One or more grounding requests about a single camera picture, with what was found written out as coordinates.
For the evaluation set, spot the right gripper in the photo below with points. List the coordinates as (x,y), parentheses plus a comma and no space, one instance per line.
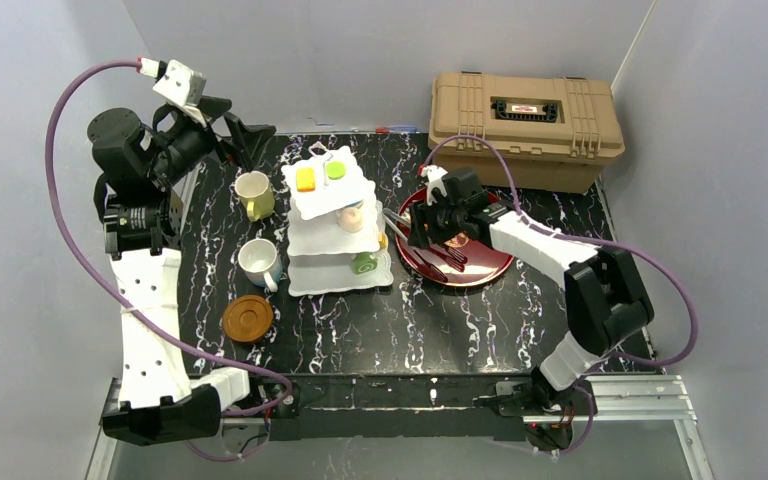
(420,224)

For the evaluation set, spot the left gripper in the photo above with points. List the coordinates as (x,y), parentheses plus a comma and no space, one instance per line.
(226,132)

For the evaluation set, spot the silver metal tongs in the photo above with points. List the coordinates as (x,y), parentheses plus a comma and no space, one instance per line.
(452,258)

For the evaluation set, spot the orange rectangular biscuit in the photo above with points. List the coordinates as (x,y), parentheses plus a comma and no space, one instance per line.
(305,179)

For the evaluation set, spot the green round cookie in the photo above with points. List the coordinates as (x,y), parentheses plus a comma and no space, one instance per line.
(335,170)

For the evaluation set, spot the beige round macaron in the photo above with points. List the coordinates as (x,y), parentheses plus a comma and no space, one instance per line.
(351,219)

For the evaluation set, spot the green swirl roll cake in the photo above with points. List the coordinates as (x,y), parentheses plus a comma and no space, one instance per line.
(363,263)

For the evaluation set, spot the white three-tier cake stand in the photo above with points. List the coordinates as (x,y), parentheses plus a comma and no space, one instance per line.
(319,251)

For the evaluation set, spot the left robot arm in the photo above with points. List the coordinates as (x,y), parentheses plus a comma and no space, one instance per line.
(141,215)

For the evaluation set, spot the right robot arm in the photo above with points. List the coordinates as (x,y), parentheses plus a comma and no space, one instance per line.
(605,298)

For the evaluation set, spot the yellow-green cup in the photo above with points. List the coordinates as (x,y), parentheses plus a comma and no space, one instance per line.
(254,191)

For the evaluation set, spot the red round tray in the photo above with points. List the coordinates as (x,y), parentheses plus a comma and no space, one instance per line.
(483,264)

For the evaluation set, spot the white mug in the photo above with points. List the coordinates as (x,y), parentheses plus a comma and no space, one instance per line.
(261,262)

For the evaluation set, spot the tan plastic toolbox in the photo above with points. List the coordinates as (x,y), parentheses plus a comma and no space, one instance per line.
(551,134)

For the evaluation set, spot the brown wooden coaster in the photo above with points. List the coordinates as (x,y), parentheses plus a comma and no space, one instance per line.
(247,319)

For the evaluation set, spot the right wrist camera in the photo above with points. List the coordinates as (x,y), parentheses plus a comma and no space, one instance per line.
(433,175)

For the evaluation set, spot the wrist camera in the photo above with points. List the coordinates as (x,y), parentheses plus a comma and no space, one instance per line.
(178,84)
(433,175)

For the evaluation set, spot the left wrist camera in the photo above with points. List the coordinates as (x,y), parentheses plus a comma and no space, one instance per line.
(178,84)

